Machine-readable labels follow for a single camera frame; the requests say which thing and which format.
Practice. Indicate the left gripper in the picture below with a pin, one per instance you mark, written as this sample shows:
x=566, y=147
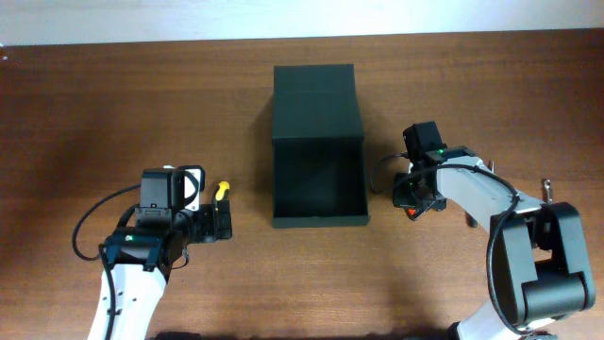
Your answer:
x=220, y=222

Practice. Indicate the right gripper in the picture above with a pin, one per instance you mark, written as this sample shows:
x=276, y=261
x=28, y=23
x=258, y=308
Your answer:
x=420, y=204

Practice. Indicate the small orange cutting pliers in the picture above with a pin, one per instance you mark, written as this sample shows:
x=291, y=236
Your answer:
x=411, y=214

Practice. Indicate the yellow black stubby screwdriver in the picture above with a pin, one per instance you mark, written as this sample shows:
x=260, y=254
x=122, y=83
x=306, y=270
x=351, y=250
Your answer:
x=222, y=191

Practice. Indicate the silver combination wrench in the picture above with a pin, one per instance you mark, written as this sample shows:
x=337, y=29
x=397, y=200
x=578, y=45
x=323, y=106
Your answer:
x=547, y=191

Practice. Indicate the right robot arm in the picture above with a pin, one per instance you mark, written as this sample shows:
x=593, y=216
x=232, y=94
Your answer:
x=537, y=263

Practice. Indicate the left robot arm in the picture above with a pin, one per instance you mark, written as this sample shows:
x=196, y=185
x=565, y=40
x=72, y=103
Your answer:
x=137, y=264

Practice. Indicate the black open cardboard box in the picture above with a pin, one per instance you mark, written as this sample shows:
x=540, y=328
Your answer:
x=319, y=180

